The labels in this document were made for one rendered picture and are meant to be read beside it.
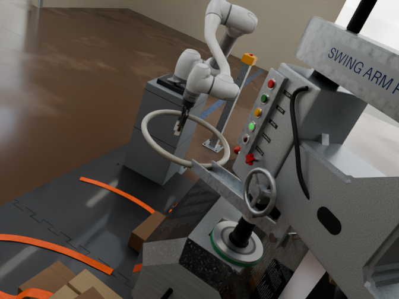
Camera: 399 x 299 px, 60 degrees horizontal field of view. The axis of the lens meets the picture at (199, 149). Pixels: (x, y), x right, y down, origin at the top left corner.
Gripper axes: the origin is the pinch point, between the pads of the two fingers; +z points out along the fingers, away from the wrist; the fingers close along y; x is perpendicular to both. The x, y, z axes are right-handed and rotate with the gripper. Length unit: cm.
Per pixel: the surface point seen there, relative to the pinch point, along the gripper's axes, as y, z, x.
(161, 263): 91, 6, -11
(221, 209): 66, -3, 15
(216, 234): 85, -7, 8
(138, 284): 90, 24, -15
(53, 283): 65, 68, -47
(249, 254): 93, -8, 20
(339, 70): 95, -83, 8
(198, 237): 85, -4, 1
